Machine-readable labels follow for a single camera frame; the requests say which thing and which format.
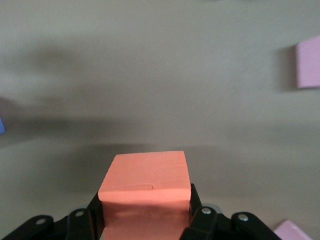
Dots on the pink foam block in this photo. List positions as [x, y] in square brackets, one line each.
[295, 232]
[310, 62]

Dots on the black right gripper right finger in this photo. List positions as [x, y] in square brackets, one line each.
[207, 225]

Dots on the orange foam block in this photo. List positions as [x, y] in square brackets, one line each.
[145, 180]

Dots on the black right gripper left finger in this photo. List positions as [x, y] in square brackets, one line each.
[75, 225]

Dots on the purple foam block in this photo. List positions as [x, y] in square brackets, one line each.
[2, 125]

